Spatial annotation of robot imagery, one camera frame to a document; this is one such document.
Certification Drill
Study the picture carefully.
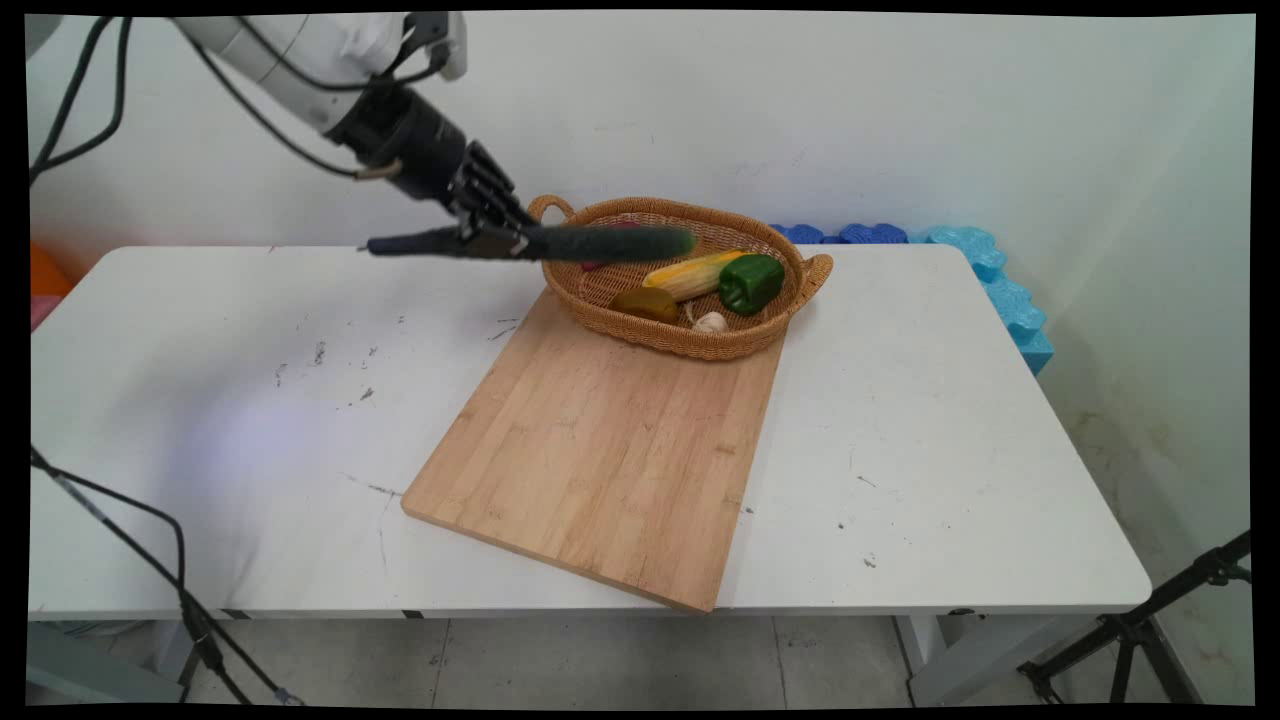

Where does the magenta toy sweet potato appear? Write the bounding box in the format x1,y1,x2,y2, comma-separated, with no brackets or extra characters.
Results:
582,222,641,273

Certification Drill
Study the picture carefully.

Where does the wooden cutting board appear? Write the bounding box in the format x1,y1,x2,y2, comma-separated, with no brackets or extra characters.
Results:
401,287,787,614

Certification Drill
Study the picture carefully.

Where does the woven wicker basket with handles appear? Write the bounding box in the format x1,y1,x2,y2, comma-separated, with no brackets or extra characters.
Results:
526,194,835,362

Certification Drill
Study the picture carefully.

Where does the brown toy potato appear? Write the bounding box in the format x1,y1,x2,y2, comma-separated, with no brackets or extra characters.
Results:
611,287,681,324

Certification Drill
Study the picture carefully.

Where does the green toy bell pepper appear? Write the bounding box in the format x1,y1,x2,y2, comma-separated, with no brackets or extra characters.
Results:
718,253,787,317

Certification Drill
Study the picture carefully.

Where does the dark green toy cucumber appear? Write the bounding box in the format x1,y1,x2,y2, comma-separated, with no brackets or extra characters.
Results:
364,222,698,267

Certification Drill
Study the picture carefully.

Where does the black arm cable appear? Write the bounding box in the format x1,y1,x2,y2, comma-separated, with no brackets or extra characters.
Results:
28,14,135,189

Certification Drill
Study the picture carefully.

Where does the black tripod stand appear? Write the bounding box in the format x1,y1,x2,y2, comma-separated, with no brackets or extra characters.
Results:
1016,530,1254,706

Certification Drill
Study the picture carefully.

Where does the white table leg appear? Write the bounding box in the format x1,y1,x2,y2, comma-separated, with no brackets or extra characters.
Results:
893,612,1096,708

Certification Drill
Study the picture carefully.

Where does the orange object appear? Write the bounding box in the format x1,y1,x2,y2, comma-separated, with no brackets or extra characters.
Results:
28,240,77,301

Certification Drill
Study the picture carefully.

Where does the dark blue foam mat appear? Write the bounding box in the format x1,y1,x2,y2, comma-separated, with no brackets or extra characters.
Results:
768,222,911,247

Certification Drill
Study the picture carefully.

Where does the yellow toy corn cob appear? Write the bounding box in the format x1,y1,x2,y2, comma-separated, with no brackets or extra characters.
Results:
642,250,751,303

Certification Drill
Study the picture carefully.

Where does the black floor cable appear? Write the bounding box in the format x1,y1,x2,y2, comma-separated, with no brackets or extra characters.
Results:
28,445,305,707

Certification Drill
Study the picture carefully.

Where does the light blue foam mat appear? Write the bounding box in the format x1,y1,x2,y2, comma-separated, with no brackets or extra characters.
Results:
906,225,1056,378

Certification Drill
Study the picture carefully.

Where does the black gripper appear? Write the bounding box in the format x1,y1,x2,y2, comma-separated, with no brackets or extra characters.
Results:
328,84,539,263

